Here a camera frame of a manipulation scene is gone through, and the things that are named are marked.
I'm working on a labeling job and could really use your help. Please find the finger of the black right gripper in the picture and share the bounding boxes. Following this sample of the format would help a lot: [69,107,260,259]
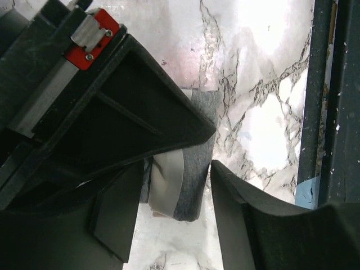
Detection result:
[1,35,215,209]

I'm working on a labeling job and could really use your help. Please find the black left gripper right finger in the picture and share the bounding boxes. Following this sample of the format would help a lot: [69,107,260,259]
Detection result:
[210,160,359,269]

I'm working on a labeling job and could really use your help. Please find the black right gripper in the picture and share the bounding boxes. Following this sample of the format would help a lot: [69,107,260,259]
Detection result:
[1,1,127,169]

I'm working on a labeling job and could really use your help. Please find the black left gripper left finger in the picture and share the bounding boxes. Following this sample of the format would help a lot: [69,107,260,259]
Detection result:
[1,161,143,269]

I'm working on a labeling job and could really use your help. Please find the grey cream underwear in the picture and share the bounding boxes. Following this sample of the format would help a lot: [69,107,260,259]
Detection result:
[139,87,223,223]

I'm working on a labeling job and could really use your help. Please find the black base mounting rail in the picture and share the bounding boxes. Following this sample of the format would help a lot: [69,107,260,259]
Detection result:
[295,1,359,209]

